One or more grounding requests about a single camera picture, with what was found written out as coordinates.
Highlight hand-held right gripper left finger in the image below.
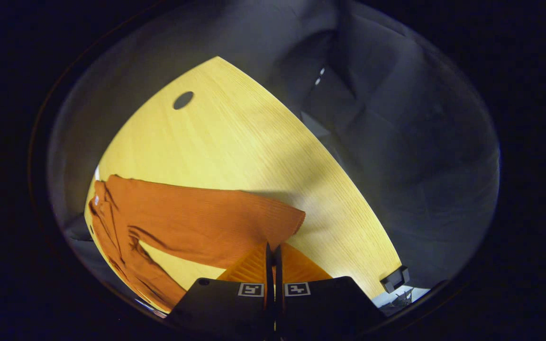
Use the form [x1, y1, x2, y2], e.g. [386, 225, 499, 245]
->
[165, 242, 274, 341]

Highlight orange ribbed button cardigan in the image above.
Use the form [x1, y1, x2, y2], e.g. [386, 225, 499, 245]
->
[87, 174, 307, 313]

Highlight black backdrop cloth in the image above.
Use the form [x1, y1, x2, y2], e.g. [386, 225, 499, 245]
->
[48, 0, 501, 313]

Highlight black table corner clamp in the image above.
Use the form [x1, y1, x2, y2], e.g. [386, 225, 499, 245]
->
[380, 266, 411, 294]

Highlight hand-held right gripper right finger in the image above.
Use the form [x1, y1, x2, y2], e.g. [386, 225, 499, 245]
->
[274, 242, 388, 341]

